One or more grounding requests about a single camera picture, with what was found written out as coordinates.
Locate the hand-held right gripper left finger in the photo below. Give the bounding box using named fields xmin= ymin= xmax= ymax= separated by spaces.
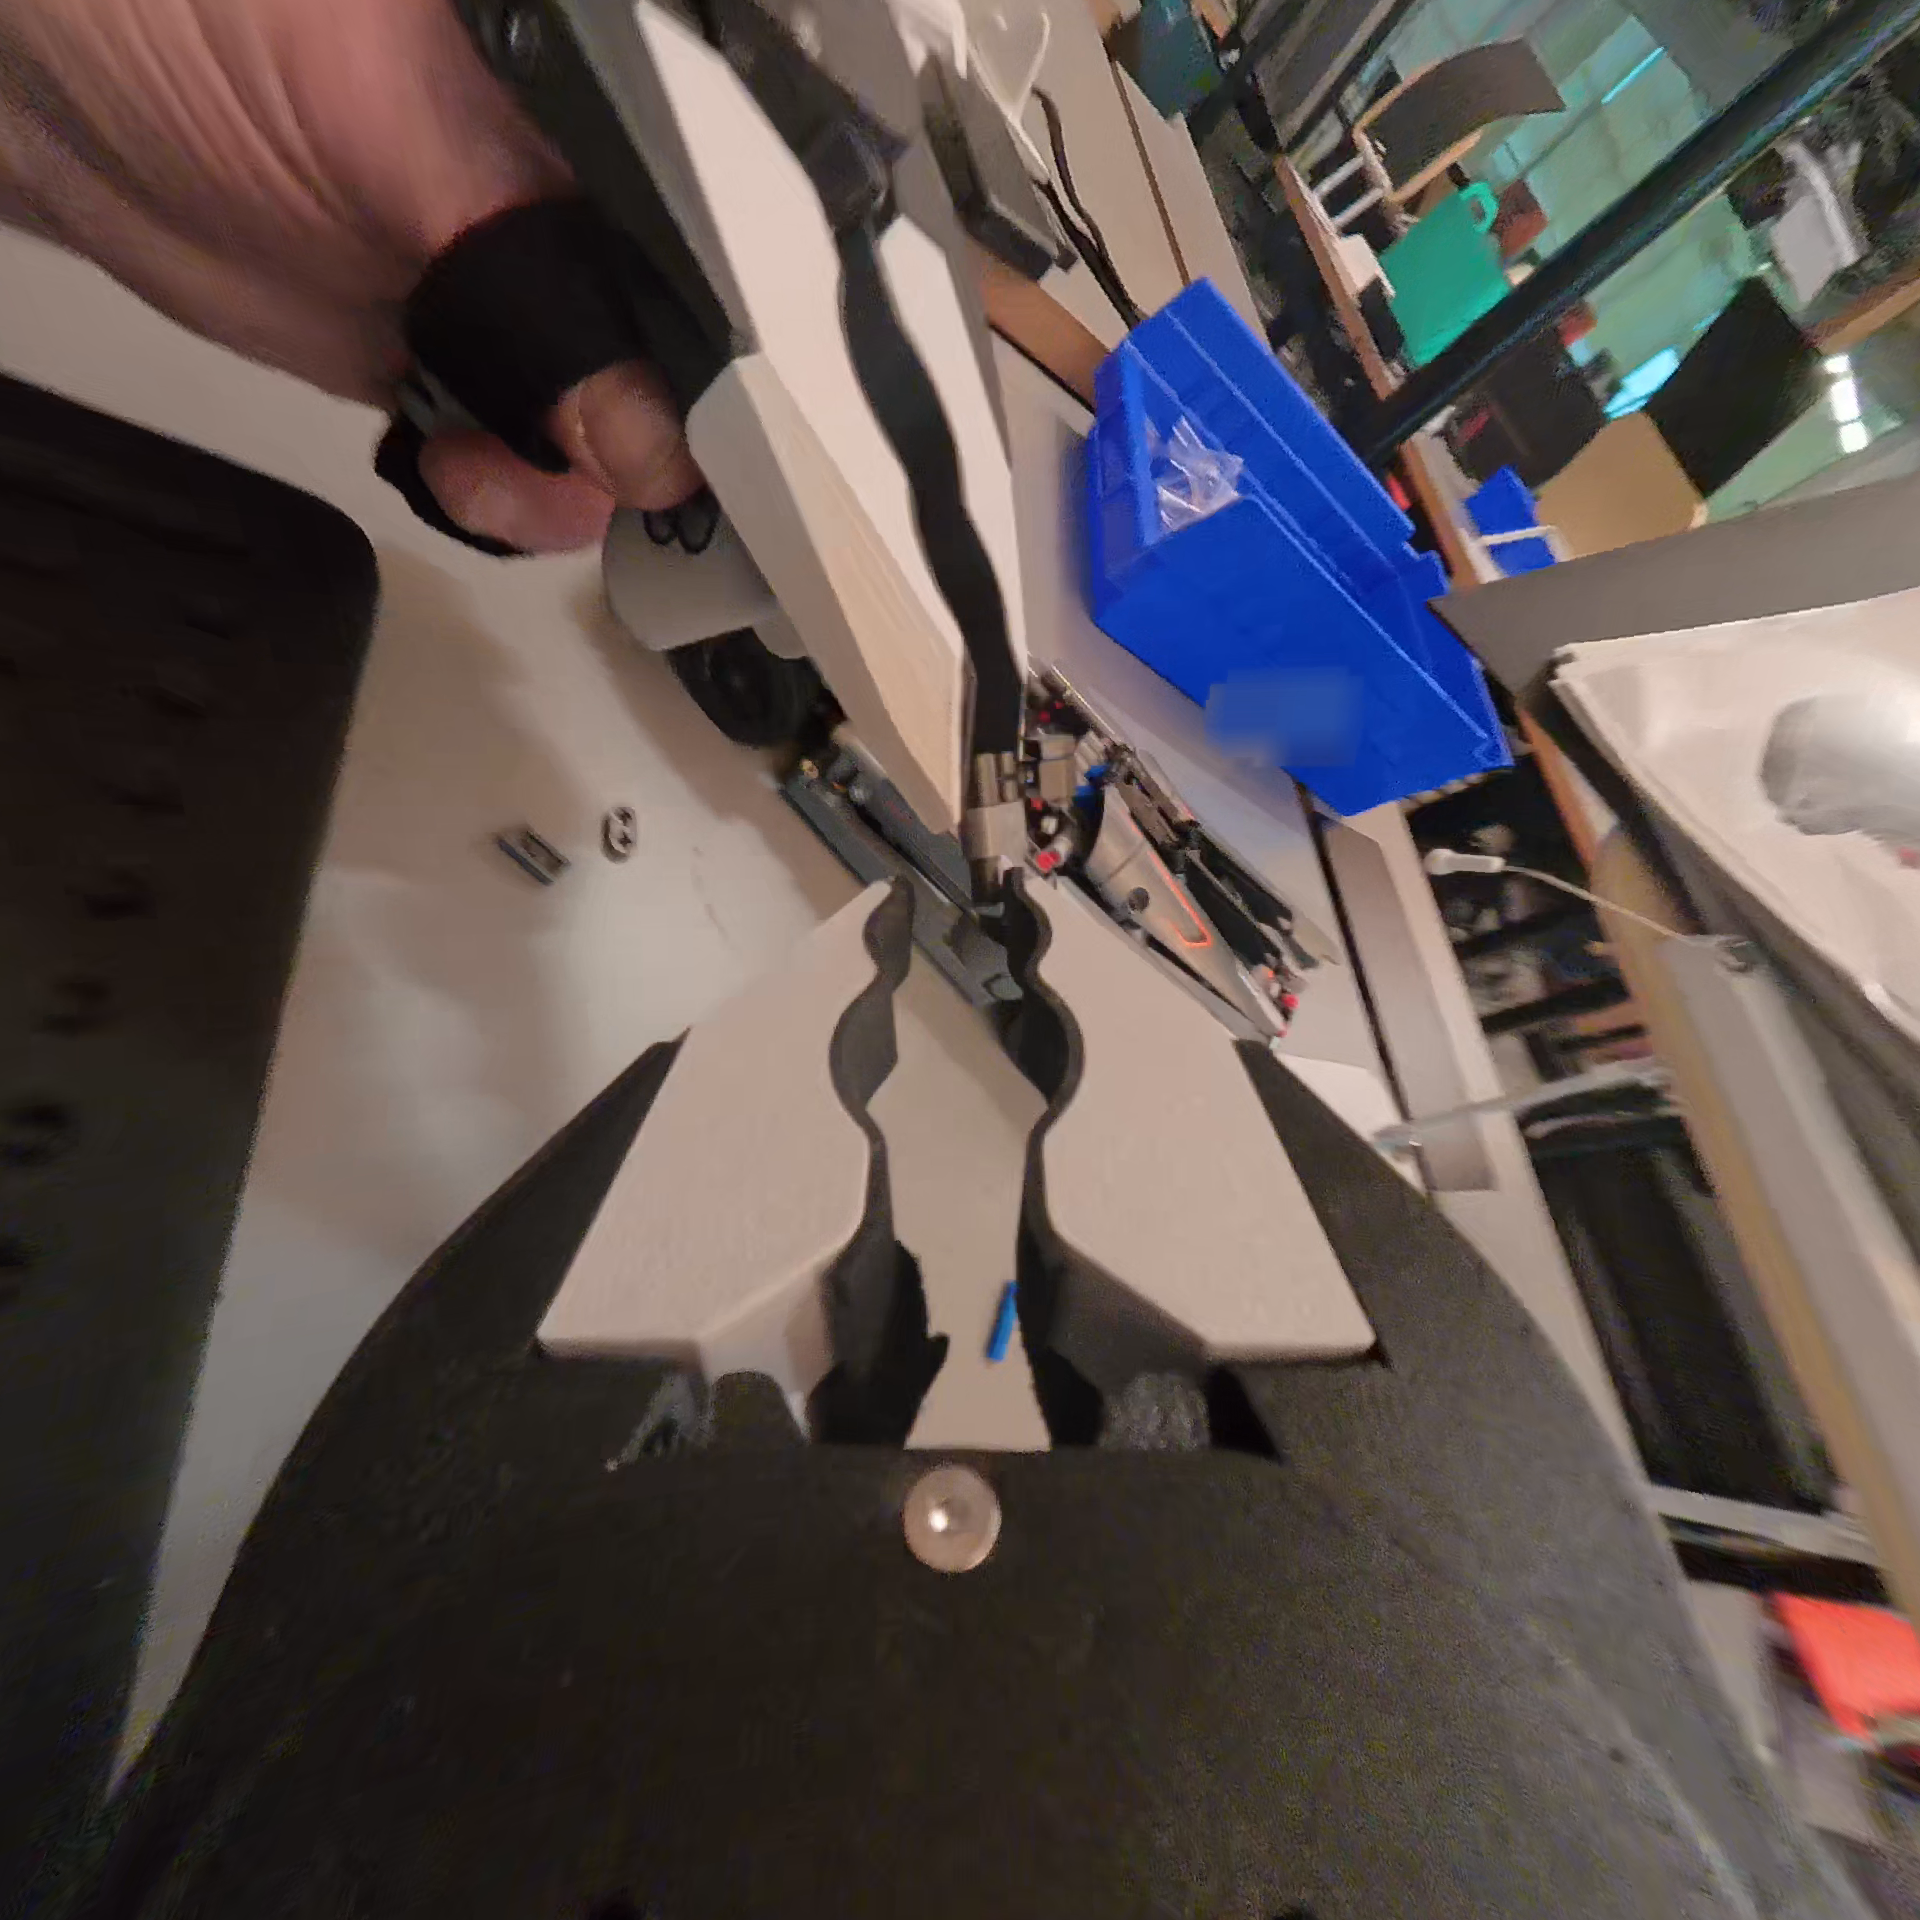
xmin=537 ymin=878 xmax=952 ymax=1397

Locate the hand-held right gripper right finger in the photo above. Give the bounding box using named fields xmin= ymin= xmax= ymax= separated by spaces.
xmin=998 ymin=873 xmax=1376 ymax=1384

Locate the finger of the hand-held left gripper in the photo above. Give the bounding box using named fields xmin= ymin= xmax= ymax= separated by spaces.
xmin=626 ymin=0 xmax=1009 ymax=840
xmin=840 ymin=89 xmax=1039 ymax=782

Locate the grey lego car model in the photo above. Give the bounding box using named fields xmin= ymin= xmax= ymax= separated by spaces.
xmin=668 ymin=631 xmax=1345 ymax=1046

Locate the person's left hand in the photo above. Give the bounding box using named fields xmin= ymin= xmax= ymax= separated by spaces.
xmin=0 ymin=0 xmax=711 ymax=554

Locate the black power adapter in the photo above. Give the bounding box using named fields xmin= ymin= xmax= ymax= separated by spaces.
xmin=915 ymin=59 xmax=1075 ymax=279

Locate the clear plastic bag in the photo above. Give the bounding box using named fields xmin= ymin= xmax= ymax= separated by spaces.
xmin=1147 ymin=422 xmax=1248 ymax=528

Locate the teal storage box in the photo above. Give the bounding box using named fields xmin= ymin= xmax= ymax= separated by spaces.
xmin=1131 ymin=0 xmax=1234 ymax=114

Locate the blue plastic storage bin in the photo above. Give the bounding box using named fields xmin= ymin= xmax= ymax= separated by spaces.
xmin=1089 ymin=277 xmax=1518 ymax=819

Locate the green bag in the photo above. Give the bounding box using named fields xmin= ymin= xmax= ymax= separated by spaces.
xmin=1380 ymin=182 xmax=1548 ymax=362

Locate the small blue storage bin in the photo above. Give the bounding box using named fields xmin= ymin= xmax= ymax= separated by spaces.
xmin=1464 ymin=465 xmax=1568 ymax=583

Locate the black curved chair back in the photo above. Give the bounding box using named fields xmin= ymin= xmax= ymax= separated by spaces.
xmin=1358 ymin=38 xmax=1568 ymax=174

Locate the brown cardboard box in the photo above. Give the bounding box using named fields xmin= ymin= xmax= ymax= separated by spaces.
xmin=1536 ymin=413 xmax=1713 ymax=561

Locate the orange storage bin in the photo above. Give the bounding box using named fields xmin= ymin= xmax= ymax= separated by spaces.
xmin=1769 ymin=1591 xmax=1920 ymax=1745

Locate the black adapter cable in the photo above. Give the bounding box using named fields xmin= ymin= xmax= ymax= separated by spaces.
xmin=1035 ymin=89 xmax=1145 ymax=330

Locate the white cable with plug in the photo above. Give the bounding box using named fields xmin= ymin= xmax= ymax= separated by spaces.
xmin=1424 ymin=848 xmax=1748 ymax=970

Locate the black metal frame post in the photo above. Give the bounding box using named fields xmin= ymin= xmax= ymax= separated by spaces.
xmin=1358 ymin=0 xmax=1920 ymax=466

